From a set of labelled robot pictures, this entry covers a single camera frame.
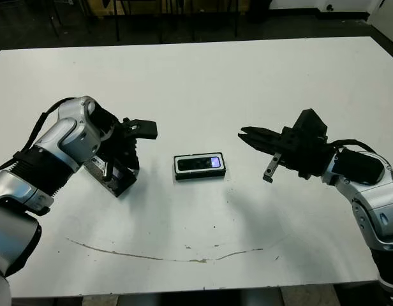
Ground white room door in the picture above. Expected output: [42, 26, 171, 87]
[366, 0, 393, 52]

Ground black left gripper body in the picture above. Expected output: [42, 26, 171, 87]
[100, 118, 140, 167]

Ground black box lid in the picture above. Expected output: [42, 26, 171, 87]
[84, 156, 140, 198]

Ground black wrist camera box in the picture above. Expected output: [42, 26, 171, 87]
[293, 108, 329, 145]
[122, 117, 158, 140]

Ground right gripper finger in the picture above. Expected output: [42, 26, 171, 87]
[237, 126, 284, 145]
[237, 136, 283, 155]

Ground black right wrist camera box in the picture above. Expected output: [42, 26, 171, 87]
[293, 108, 329, 145]

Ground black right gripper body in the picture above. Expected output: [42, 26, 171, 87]
[262, 125, 337, 184]

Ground black camera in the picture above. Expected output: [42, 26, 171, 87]
[176, 156, 222, 172]

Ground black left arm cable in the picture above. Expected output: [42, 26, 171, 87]
[0, 97, 81, 175]

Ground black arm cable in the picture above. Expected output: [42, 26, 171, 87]
[0, 97, 81, 175]
[329, 138, 381, 160]

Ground black box base white insert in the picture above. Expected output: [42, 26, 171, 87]
[173, 152, 228, 182]

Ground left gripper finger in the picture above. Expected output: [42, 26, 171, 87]
[127, 141, 141, 173]
[101, 160, 114, 182]

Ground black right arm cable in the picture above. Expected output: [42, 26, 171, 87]
[329, 138, 381, 160]

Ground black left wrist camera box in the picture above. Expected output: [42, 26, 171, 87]
[122, 117, 158, 140]

